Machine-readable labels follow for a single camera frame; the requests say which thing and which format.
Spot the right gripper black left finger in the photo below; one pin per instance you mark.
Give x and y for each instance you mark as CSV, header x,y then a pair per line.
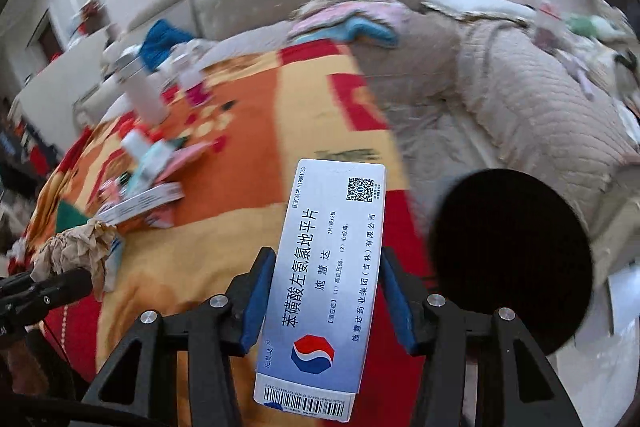
x,y
137,385

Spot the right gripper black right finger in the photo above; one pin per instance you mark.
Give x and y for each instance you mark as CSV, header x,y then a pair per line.
x,y
516,384

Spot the blue white medicine box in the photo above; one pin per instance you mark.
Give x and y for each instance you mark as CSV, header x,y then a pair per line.
x,y
317,325

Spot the black round trash bin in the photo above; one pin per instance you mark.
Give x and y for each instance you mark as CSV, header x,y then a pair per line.
x,y
503,239

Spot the crumpled brown paper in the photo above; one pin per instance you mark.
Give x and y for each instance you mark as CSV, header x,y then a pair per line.
x,y
95,247

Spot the long white medicine box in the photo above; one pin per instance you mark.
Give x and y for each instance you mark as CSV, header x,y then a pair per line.
x,y
141,203

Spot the orange red yellow blanket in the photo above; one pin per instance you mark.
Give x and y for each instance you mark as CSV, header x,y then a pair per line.
x,y
267,111

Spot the pink tissue pack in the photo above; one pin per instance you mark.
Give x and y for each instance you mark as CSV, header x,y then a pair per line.
x,y
183,158

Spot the teal tissue pack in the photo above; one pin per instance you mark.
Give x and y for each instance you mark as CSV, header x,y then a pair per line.
x,y
151,165

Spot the white small box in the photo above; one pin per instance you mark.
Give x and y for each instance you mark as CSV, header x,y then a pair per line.
x,y
136,144

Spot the beige quilted sofa cover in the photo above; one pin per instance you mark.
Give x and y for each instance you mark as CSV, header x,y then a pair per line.
x,y
460,97

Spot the white pink pill bottle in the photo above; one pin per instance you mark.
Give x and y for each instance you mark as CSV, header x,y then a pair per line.
x,y
191,80

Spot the white thermos bottle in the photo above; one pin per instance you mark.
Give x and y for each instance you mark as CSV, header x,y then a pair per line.
x,y
142,94

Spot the blue cloth on sofa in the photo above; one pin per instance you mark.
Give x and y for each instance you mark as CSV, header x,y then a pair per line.
x,y
159,41

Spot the clear plastic bag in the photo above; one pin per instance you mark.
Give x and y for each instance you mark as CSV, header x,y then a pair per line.
x,y
548,26

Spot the pink blue folded blankets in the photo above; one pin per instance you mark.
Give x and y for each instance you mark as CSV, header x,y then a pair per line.
x,y
379,22

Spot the white gold trimmed pillow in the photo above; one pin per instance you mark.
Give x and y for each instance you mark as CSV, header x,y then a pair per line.
x,y
477,9

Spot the green white plush toy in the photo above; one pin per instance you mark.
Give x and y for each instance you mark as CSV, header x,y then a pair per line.
x,y
594,26

